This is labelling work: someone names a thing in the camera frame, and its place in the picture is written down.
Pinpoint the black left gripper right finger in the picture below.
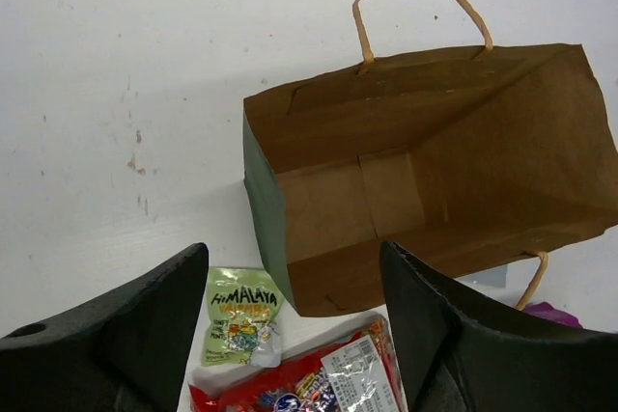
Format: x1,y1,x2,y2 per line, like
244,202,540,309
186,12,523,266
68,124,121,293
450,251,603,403
379,242,617,411

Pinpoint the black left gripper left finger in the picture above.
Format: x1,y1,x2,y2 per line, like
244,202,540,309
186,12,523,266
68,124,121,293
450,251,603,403
1,243,209,411

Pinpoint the red candy snack bag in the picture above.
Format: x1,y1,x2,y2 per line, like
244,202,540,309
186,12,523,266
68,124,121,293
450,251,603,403
189,315,404,412

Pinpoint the green Himalaya mints packet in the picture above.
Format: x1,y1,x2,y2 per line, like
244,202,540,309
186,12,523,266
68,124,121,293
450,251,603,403
201,267,285,368

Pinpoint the green and brown paper bag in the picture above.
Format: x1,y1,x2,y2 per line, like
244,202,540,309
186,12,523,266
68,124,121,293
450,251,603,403
243,0,617,317

